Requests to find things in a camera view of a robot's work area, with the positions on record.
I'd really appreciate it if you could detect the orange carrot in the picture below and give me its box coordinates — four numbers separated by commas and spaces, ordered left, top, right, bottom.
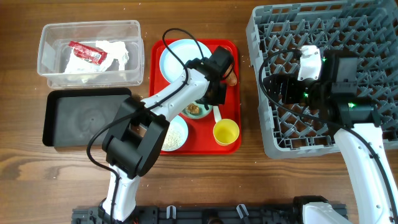
224, 65, 238, 86

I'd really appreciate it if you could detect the mint green bowl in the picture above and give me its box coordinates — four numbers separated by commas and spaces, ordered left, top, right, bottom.
181, 101, 213, 119

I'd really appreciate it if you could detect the brown food scrap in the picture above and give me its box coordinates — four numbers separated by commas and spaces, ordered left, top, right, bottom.
185, 103, 200, 115

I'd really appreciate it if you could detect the yellow plastic cup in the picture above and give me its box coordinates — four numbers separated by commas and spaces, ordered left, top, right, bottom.
213, 119, 240, 146

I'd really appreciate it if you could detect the light blue bowl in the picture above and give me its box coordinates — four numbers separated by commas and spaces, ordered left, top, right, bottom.
162, 116, 188, 152

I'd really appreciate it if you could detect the white rice pile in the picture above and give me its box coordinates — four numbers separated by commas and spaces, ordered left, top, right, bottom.
162, 124, 184, 151

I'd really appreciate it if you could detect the white tissue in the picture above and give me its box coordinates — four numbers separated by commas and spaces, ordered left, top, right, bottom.
64, 40, 129, 73

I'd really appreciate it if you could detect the red snack wrapper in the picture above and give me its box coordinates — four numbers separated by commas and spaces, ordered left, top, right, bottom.
68, 41, 108, 65

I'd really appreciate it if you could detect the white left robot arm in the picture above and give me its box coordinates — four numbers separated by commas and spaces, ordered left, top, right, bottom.
99, 46, 233, 223

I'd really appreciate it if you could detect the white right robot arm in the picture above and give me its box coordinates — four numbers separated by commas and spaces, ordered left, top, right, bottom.
258, 45, 397, 223

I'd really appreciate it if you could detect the gray dishwasher rack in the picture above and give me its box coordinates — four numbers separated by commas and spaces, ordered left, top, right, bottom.
246, 1, 397, 159

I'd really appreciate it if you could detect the black waste tray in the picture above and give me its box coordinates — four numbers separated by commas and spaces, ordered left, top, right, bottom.
42, 88, 131, 147

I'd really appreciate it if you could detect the clear plastic waste bin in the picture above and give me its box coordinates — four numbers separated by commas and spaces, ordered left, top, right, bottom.
37, 20, 145, 89

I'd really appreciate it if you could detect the light blue plate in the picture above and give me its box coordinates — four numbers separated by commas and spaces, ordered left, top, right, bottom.
159, 39, 211, 83

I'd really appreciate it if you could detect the white plastic spoon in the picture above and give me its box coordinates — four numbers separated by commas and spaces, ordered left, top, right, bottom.
213, 106, 222, 123

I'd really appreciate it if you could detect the red serving tray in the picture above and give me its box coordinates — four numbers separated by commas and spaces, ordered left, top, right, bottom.
149, 39, 241, 155

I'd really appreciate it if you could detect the black mounting rail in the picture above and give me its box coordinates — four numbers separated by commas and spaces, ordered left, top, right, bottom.
71, 203, 348, 224

